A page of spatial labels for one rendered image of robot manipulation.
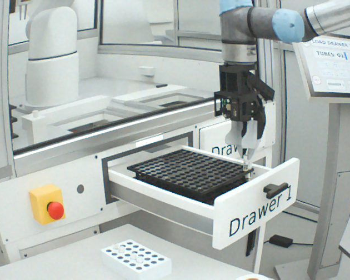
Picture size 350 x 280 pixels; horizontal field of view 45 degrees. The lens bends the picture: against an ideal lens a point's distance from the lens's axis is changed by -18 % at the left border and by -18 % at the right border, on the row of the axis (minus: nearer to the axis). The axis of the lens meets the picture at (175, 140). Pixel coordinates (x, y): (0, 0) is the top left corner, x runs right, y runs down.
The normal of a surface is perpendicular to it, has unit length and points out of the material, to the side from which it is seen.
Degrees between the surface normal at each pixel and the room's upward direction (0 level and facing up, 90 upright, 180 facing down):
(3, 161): 90
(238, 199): 90
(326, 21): 109
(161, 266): 90
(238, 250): 90
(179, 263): 0
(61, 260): 0
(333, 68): 50
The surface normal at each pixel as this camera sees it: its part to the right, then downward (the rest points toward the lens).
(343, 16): -0.45, 0.55
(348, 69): 0.04, -0.40
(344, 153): 0.07, 0.29
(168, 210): -0.70, 0.22
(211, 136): 0.71, 0.18
